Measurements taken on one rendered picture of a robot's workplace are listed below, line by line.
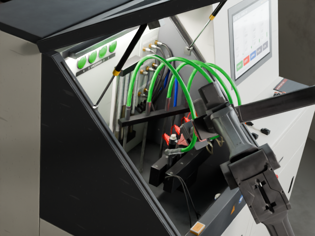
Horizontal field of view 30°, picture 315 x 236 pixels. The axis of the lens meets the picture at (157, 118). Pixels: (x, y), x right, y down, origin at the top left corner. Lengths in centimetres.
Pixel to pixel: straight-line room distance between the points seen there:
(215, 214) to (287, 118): 77
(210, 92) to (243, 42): 101
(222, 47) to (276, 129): 43
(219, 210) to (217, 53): 64
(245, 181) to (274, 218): 9
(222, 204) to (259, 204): 95
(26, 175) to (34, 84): 38
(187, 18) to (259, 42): 52
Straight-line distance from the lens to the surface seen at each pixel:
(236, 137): 130
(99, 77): 209
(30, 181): 214
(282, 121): 263
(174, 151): 199
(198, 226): 197
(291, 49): 451
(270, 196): 115
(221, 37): 237
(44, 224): 221
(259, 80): 281
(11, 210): 231
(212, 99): 158
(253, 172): 116
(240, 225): 245
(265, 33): 280
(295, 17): 445
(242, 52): 257
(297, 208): 380
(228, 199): 213
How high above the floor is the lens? 223
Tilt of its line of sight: 30 degrees down
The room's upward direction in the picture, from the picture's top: 7 degrees clockwise
